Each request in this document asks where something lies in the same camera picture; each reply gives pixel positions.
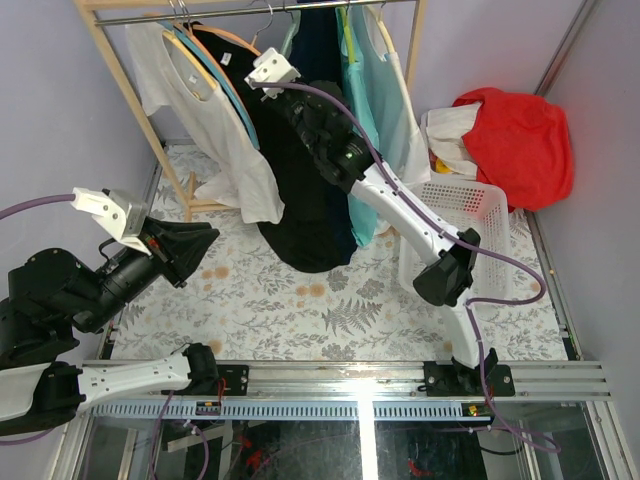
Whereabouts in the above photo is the wooden clothes rack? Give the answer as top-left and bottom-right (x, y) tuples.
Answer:
(71, 0), (429, 224)

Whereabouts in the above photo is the black t shirt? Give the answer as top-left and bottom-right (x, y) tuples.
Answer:
(193, 28), (357, 273)

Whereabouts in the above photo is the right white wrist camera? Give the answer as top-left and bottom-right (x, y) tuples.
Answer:
(244, 47), (301, 99)

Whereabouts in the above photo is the white hanging t shirt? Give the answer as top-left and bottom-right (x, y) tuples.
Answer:
(125, 22), (285, 224)

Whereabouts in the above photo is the navy hanging t shirt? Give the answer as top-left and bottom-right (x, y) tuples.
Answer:
(289, 8), (342, 88)

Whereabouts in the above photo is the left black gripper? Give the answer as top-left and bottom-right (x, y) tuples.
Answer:
(80, 214), (224, 331)

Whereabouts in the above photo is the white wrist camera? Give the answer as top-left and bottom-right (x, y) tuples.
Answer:
(244, 47), (301, 99)
(71, 187), (151, 256)

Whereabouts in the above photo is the blue hanger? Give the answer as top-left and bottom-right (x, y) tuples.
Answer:
(158, 20), (260, 150)

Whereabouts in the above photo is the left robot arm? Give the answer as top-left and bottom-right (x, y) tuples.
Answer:
(1, 218), (220, 436)

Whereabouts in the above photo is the teal hanging t shirt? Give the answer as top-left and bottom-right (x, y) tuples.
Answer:
(337, 4), (386, 249)

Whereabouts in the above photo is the pale blue hanging t shirt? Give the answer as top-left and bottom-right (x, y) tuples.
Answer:
(350, 5), (431, 188)

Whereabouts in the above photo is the white plastic laundry basket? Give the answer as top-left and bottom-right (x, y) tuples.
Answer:
(411, 174), (513, 299)

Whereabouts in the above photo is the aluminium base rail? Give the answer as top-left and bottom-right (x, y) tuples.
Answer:
(89, 361), (612, 423)

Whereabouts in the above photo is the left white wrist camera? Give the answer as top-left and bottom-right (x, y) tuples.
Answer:
(71, 187), (151, 256)

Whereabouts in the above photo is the red cloth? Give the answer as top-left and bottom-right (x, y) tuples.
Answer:
(453, 87), (575, 212)

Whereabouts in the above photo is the pale yellow hanger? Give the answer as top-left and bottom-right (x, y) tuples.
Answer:
(160, 20), (219, 102)

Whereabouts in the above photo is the white crumpled cloth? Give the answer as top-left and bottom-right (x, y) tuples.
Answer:
(420, 102), (481, 180)

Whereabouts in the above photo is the orange hanger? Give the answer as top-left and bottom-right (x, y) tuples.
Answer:
(192, 22), (261, 56)

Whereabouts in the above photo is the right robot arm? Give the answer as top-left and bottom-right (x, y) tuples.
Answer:
(273, 82), (505, 395)

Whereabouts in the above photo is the mint green hanger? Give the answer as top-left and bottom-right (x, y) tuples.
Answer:
(279, 10), (301, 58)

